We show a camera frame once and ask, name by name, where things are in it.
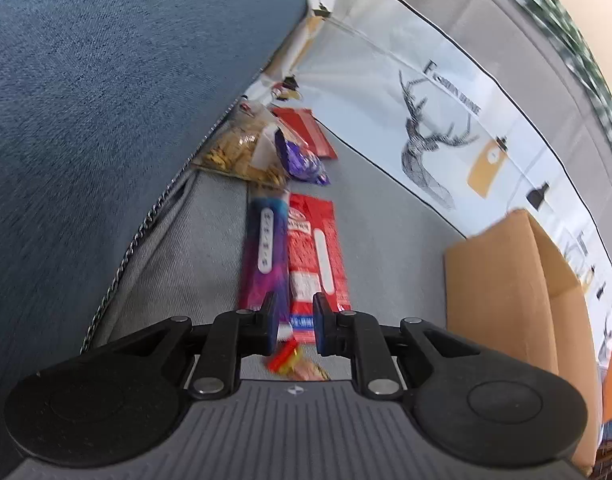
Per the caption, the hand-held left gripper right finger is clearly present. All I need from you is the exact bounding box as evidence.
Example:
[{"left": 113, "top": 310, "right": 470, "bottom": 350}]
[{"left": 312, "top": 292, "right": 507, "bottom": 402}]

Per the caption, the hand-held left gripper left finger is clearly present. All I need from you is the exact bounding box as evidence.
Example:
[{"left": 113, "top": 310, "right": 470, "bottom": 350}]
[{"left": 83, "top": 290, "right": 281, "bottom": 402}]

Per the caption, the yellow red snack packet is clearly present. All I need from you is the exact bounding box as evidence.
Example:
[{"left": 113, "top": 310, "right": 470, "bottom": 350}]
[{"left": 268, "top": 337, "right": 331, "bottom": 382}]

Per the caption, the brown cardboard box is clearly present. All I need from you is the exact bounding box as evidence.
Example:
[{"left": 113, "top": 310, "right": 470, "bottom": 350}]
[{"left": 443, "top": 208, "right": 605, "bottom": 477}]

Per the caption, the clear bag of golden snacks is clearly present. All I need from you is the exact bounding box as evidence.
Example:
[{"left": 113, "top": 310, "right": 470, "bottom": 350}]
[{"left": 193, "top": 102, "right": 291, "bottom": 189}]

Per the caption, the long purple snack packet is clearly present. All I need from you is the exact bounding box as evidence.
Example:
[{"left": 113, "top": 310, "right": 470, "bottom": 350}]
[{"left": 237, "top": 185, "right": 293, "bottom": 342}]

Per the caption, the long red snack packet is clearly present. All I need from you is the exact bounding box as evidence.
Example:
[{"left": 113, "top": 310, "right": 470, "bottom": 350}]
[{"left": 287, "top": 192, "right": 352, "bottom": 344}]

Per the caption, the deer print grey white cloth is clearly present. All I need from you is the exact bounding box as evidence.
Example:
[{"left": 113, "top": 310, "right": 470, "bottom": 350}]
[{"left": 246, "top": 0, "right": 612, "bottom": 361}]

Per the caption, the green white checked cloth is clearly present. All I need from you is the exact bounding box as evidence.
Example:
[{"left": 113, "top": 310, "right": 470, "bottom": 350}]
[{"left": 496, "top": 0, "right": 612, "bottom": 182}]

